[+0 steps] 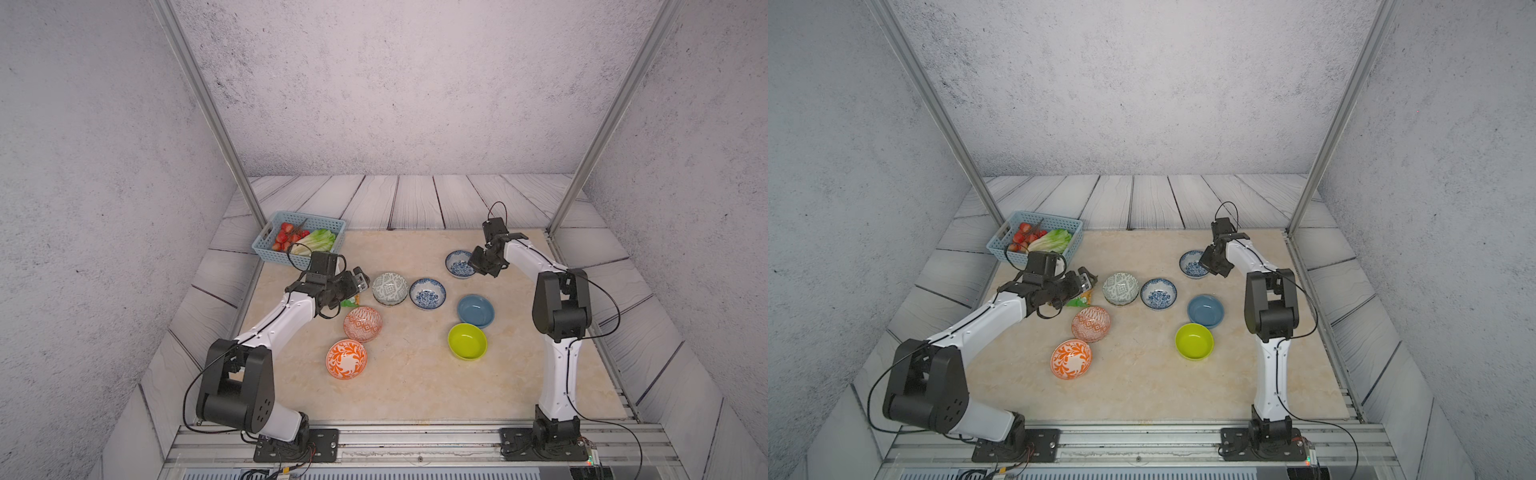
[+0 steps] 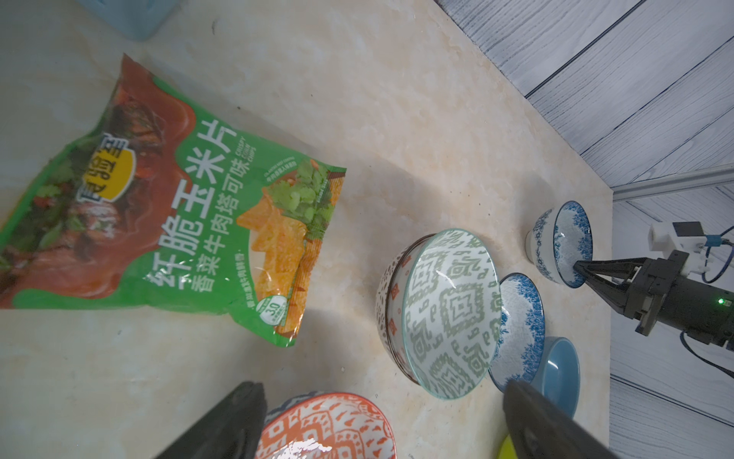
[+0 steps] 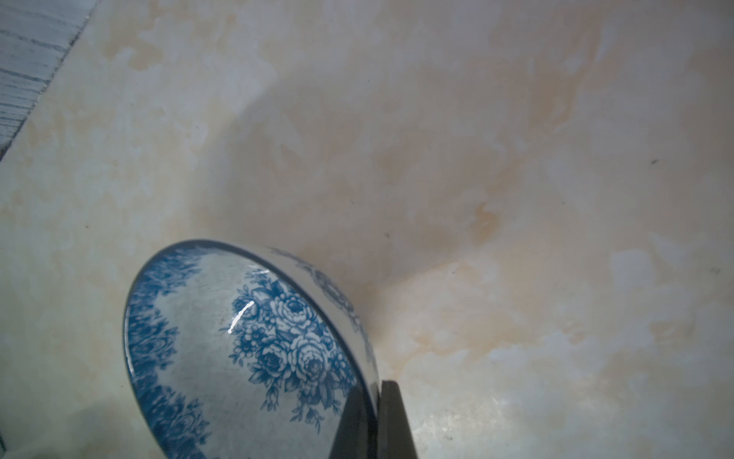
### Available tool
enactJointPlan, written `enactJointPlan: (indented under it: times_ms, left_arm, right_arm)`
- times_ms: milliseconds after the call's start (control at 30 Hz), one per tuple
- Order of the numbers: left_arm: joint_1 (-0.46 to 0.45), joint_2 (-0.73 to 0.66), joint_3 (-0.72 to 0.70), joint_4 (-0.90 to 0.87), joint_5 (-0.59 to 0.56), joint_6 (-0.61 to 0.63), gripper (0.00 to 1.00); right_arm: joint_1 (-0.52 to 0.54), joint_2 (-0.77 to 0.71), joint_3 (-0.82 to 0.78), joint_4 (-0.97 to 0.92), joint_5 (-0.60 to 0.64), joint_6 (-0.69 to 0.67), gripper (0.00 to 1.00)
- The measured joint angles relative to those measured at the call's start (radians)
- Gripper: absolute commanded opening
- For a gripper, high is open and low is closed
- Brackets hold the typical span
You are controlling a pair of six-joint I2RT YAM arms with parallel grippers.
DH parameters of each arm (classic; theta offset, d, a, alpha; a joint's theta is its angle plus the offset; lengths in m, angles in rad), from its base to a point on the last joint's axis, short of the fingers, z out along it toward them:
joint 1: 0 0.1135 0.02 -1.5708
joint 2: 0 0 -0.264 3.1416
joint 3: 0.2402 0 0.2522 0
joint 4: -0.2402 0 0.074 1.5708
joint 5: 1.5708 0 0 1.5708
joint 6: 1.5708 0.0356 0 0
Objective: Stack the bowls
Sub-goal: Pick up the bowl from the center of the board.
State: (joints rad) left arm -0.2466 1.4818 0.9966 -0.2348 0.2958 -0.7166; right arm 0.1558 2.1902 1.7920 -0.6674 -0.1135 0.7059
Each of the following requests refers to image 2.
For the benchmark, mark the light blue plastic basket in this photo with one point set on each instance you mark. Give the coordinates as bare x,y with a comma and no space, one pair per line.
137,20

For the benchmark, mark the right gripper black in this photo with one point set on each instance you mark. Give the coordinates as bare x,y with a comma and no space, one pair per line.
656,291

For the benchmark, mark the brown lattice pattern bowl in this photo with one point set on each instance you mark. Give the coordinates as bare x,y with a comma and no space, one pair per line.
389,304

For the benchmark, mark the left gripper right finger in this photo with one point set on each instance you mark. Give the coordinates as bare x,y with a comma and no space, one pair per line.
539,429

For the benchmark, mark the green snack chip bag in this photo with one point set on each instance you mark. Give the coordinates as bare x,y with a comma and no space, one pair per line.
165,205

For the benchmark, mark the red diamond pattern bowl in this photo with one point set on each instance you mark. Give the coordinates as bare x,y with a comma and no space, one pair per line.
327,425

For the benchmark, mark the blue floral bowl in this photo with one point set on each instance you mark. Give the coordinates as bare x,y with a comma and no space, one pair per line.
522,333
559,238

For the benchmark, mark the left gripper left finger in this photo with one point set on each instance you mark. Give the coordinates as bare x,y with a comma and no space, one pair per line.
232,429

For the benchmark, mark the right aluminium frame post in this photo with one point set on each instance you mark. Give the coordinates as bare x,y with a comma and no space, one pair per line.
698,179

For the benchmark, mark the plain blue shallow bowl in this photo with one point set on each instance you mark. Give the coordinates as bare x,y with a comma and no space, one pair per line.
558,377

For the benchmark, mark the green geometric pattern bowl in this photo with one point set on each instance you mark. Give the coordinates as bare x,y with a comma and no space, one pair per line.
452,309

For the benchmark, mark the lime green bowl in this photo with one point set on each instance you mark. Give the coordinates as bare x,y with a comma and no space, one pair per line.
507,449

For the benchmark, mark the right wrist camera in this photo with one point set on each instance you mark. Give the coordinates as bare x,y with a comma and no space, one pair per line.
667,237

